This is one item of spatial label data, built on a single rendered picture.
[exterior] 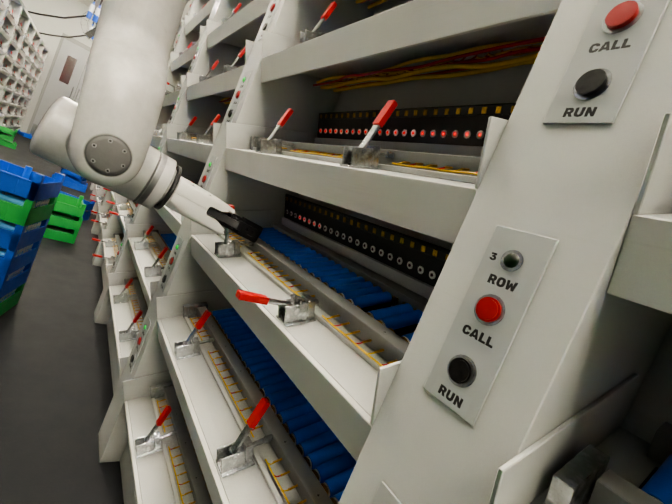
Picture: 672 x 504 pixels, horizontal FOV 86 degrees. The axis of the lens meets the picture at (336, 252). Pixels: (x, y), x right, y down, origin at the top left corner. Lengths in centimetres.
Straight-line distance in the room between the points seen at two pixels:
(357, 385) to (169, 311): 59
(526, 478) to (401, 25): 44
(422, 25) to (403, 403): 37
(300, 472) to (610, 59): 46
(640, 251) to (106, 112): 49
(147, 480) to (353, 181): 61
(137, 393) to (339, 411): 66
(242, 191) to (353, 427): 61
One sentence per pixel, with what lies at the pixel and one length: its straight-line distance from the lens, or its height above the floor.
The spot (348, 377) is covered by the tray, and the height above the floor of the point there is 55.
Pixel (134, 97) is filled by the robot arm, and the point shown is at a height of 72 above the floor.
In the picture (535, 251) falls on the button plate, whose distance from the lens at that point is 25.
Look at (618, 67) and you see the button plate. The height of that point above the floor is 82.
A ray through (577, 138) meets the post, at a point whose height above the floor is 78.
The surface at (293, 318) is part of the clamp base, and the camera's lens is 43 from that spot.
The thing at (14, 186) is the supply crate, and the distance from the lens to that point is 139.
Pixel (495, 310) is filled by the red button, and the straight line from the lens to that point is 24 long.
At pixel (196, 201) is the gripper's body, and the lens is 58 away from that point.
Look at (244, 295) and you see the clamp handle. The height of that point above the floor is 57.
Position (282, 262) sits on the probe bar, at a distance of 56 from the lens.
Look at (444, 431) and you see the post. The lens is 27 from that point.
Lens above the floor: 67
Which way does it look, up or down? 3 degrees down
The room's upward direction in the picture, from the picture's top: 23 degrees clockwise
